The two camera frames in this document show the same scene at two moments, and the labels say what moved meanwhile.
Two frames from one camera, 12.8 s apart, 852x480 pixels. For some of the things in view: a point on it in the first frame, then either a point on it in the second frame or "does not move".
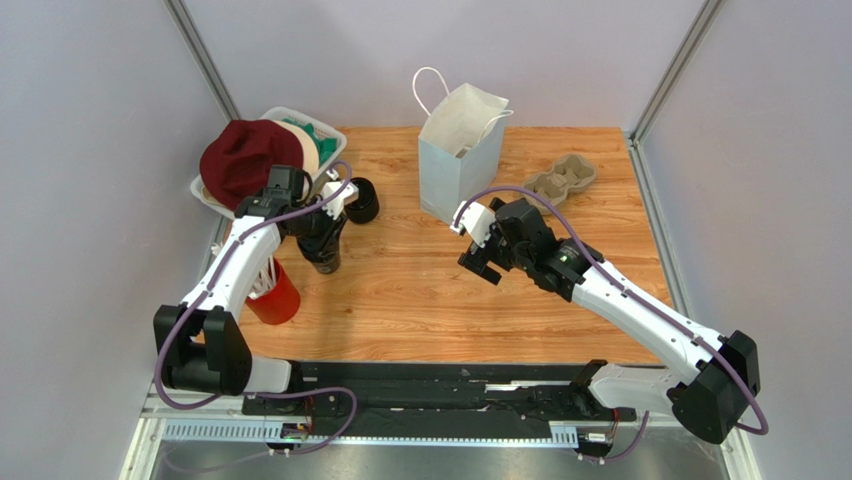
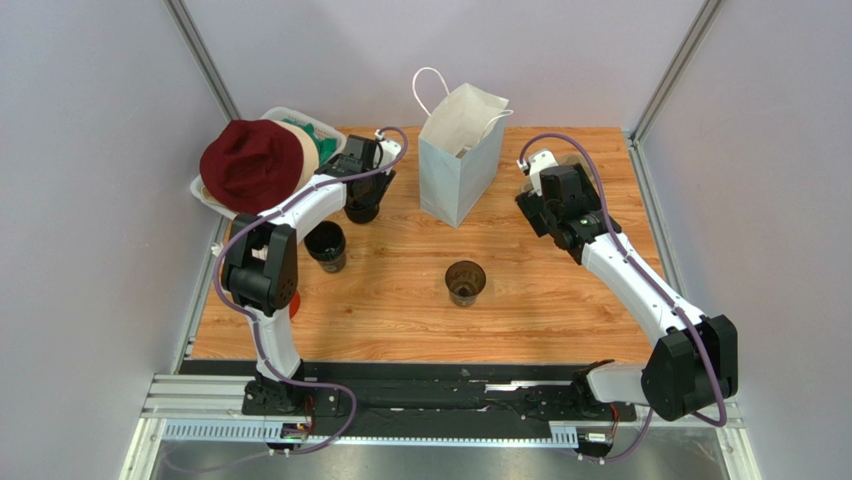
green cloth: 325,146 does not move
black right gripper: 485,256 -> 536,212
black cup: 321,246 does not move
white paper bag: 459,145 does not move
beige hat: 309,147 does not move
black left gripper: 330,222 -> 383,180
